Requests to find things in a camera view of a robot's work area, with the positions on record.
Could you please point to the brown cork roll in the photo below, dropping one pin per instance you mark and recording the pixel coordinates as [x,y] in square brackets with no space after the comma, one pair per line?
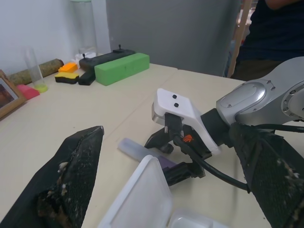
[47,67]

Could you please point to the green foam block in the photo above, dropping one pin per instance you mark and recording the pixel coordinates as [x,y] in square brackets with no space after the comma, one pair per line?
[118,69]

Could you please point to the light wooden post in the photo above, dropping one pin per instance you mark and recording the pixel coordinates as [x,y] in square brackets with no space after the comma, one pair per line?
[240,35]

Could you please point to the orange block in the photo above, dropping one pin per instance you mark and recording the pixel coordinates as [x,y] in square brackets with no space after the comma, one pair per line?
[69,67]

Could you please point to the yellow and black sponge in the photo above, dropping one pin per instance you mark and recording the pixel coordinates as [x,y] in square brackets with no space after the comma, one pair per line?
[66,78]

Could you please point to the tall clear cylinder green lid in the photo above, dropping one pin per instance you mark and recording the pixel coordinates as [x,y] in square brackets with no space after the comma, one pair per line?
[84,26]

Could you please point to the long black box with toggles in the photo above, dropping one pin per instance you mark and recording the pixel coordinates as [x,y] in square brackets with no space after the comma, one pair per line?
[104,59]

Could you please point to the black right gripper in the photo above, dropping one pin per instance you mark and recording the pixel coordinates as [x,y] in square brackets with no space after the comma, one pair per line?
[197,145]

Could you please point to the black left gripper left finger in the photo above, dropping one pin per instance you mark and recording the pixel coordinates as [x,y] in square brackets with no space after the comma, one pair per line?
[71,171]

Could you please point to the small black block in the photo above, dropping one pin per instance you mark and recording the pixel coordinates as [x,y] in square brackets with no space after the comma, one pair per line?
[86,78]

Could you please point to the grey partition panel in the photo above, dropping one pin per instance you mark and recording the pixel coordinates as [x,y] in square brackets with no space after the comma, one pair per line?
[171,31]

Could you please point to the pink block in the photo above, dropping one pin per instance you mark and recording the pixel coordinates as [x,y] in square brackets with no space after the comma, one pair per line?
[28,91]

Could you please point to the clear test tube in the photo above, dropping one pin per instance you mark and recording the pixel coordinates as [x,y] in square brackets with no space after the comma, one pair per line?
[135,148]

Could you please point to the white crumpled object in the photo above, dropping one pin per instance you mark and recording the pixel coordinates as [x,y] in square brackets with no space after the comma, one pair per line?
[89,55]

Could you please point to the wooden picture frame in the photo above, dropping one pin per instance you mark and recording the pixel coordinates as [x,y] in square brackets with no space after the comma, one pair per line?
[9,95]

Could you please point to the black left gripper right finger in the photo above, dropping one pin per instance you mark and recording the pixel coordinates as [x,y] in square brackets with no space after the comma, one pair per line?
[273,171]

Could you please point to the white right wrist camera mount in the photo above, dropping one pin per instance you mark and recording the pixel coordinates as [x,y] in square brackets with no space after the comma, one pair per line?
[171,101]

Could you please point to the clear tube with yellow base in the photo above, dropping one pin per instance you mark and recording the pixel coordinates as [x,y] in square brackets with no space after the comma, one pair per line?
[40,88]

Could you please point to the person in dark shirt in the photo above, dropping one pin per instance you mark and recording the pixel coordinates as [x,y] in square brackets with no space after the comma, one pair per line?
[273,31]

